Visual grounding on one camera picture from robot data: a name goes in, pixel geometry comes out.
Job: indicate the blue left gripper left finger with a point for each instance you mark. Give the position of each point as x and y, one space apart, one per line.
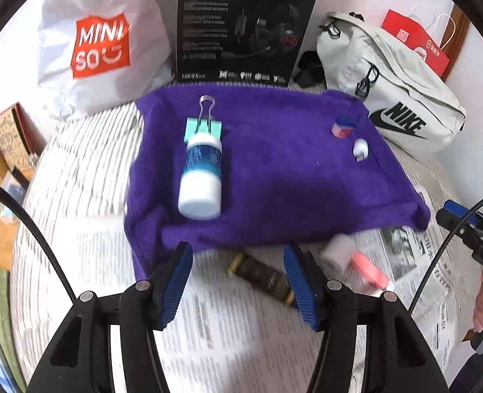
170 285

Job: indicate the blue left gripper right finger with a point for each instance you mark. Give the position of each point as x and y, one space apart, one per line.
305 297

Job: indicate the blue white lotion bottle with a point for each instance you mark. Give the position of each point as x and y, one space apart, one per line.
200 188

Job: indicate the green binder clip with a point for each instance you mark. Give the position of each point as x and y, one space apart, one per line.
204 123

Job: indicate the small blue-lid vaseline jar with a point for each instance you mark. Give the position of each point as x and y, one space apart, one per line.
343 126

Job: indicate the black gold cosmetic tube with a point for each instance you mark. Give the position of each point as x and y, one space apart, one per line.
263 277

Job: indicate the white cylindrical roll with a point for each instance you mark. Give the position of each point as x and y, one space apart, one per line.
337 254

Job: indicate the pink white tube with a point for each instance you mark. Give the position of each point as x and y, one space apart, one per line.
369 272

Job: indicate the newspaper sheet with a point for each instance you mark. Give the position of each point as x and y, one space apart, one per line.
397 357

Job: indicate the purple fluffy towel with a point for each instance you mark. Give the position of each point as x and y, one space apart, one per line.
277 147

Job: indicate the white Nike waist bag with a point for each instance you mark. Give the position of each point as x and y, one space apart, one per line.
406 101

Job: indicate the brown patterned book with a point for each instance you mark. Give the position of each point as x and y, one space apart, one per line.
17 146

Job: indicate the brown wooden headboard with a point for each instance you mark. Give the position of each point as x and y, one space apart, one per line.
454 37

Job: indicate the red paper shopping bag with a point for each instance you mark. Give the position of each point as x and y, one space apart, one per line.
418 39

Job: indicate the white Miniso plastic bag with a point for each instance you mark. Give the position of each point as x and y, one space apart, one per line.
97 54

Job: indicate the black Hecate headset box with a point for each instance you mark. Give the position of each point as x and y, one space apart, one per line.
240 41

